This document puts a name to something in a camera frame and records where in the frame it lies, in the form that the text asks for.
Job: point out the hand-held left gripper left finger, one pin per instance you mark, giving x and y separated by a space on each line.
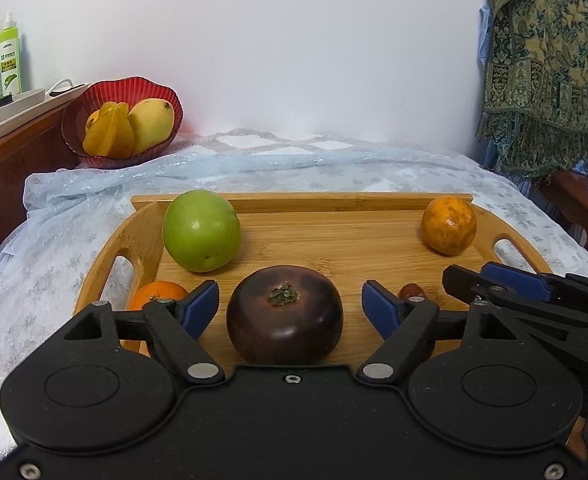
199 310

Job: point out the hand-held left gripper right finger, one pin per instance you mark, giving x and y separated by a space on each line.
379 312

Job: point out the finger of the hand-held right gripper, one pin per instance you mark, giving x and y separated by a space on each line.
466 285
516 277

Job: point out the red date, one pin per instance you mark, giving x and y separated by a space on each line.
413 291

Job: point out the small mandarin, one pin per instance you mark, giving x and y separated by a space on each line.
156 294

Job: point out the large orange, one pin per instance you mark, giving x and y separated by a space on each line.
448 225

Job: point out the green apple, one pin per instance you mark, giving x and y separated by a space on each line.
201 232

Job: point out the dark purple round fruit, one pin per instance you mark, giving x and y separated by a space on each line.
284 325

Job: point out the wooden tray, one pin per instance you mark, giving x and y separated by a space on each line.
324 240

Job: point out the person's right forearm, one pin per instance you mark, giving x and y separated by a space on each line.
586 442

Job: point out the wooden side table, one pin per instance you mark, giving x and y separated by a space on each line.
583 205

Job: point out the white checked blanket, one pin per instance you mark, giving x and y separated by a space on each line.
284 142

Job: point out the yellow mango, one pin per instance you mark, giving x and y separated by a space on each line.
151 122

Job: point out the yellow starfruit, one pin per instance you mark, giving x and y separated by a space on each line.
109 132

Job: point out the green patterned cloth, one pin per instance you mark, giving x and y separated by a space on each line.
538 75

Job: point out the wooden cabinet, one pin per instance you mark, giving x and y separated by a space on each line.
4 185

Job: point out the red fruit bowl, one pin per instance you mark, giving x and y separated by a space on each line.
99 92

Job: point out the white plastic tray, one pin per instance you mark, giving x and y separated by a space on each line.
9 110

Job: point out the green label spray bottle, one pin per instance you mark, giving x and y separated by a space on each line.
9 60

